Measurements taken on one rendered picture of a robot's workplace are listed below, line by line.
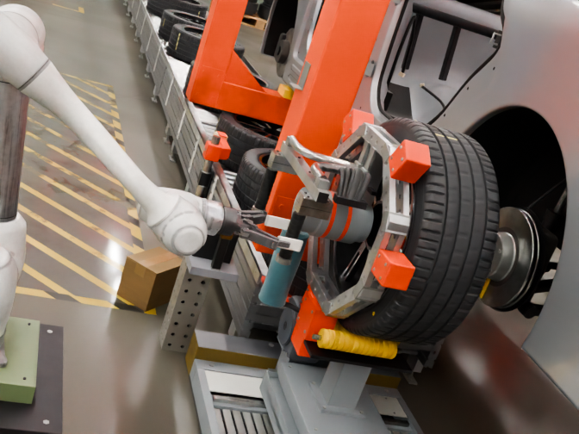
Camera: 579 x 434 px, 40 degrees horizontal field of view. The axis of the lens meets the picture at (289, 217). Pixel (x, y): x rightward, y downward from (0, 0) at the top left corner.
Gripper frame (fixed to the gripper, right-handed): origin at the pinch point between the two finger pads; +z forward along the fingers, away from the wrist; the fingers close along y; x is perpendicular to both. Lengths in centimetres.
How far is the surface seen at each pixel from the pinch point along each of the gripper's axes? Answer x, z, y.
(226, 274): -39, 2, -51
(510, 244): 8, 73, -10
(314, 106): 24, 15, -57
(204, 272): -39, -6, -51
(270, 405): -71, 23, -25
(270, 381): -66, 23, -32
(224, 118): -33, 32, -241
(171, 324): -72, -6, -70
